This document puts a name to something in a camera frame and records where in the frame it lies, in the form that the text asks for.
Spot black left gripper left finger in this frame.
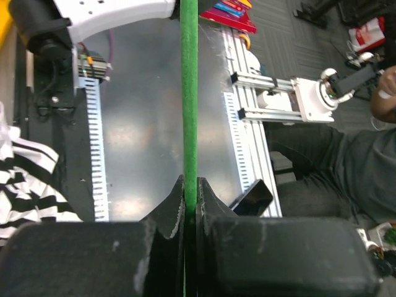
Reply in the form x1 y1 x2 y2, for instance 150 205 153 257
142 175 185 296

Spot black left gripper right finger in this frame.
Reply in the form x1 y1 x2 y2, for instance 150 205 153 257
196 178 237 296

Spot black white striped top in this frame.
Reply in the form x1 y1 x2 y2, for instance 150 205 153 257
1 105 81 246

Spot green plastic hanger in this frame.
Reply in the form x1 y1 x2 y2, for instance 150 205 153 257
180 1 198 296

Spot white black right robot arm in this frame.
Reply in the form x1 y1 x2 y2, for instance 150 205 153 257
8 0 179 60

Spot black smartphone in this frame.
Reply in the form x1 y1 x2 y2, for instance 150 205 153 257
230 179 273 217

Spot seated person dark clothes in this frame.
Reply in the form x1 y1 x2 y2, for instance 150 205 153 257
265 66 396 223

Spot red book stack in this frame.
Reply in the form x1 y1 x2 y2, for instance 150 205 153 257
199 0 257 33

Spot yellow plastic tray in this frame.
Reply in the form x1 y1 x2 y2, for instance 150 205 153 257
0 0 12 48

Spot white slotted cable duct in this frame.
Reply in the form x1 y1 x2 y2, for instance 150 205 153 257
79 77 110 222

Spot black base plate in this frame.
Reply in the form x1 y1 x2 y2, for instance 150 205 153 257
13 51 95 222

